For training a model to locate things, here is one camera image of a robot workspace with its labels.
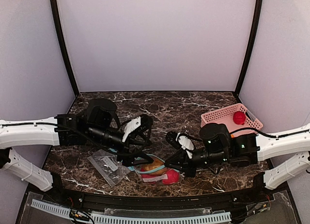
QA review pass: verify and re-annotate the red toy fruit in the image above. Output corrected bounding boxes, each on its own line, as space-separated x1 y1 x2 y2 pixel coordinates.
162 169 180 185

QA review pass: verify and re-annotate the brown toy kiwi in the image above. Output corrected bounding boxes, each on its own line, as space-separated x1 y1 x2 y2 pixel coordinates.
142 158 164 171

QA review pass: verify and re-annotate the large clear zip bag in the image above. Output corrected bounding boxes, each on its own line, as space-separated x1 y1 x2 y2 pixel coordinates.
131 154 182 185

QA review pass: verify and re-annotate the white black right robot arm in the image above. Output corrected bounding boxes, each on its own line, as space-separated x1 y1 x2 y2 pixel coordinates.
165 123 310 190

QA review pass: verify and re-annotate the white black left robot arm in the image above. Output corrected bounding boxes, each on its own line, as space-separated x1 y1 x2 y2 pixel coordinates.
0 98 154 192

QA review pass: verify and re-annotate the small clear zip bag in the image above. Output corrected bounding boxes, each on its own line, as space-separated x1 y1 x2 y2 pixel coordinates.
88 149 131 187

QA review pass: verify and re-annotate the pink plastic basket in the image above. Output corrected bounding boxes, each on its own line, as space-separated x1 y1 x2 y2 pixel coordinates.
201 103 263 132

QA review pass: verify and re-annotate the red toy strawberry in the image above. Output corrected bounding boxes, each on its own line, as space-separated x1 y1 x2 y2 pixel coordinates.
233 111 246 125

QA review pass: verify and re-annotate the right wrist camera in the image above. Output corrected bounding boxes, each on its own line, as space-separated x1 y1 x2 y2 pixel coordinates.
165 131 202 159

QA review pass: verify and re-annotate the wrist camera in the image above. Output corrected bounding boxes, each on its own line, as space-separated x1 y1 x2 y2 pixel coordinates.
165 131 202 159
122 114 153 143

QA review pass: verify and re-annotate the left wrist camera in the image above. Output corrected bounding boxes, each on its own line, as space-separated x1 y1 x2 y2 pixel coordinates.
122 114 153 143

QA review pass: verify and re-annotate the black front rail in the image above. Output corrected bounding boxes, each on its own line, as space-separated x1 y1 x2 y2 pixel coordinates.
41 185 267 214

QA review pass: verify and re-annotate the white slotted cable duct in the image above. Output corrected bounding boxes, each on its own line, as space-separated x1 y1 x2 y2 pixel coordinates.
31 199 232 224

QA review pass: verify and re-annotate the left black frame post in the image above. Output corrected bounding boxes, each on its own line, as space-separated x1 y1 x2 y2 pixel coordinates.
49 0 80 97

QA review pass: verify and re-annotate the black frame post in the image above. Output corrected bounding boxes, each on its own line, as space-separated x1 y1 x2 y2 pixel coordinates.
49 0 80 97
233 0 263 103

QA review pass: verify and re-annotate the right black frame post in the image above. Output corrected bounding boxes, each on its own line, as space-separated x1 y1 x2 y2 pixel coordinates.
233 0 263 103

